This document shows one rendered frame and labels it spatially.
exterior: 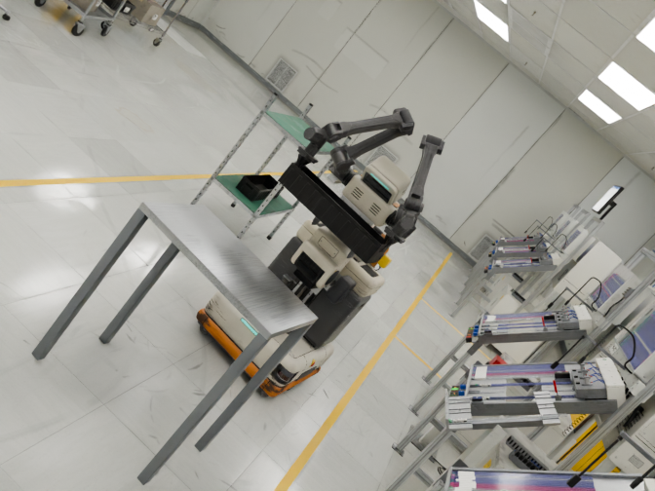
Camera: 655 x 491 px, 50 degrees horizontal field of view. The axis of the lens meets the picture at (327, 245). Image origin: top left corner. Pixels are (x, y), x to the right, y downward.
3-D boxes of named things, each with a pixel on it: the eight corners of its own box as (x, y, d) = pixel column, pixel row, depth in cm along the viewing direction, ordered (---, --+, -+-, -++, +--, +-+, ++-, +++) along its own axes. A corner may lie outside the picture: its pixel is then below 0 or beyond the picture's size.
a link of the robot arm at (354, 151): (420, 133, 343) (412, 118, 346) (414, 122, 330) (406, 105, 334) (338, 173, 351) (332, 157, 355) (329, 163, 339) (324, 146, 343)
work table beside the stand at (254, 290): (103, 336, 321) (205, 205, 300) (205, 449, 304) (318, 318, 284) (30, 353, 278) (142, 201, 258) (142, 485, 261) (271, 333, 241)
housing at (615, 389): (608, 414, 330) (606, 385, 329) (597, 383, 377) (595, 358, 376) (627, 414, 328) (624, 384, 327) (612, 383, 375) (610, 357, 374)
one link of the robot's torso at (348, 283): (299, 274, 391) (327, 242, 384) (335, 309, 384) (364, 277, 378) (280, 278, 366) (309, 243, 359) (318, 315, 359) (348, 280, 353)
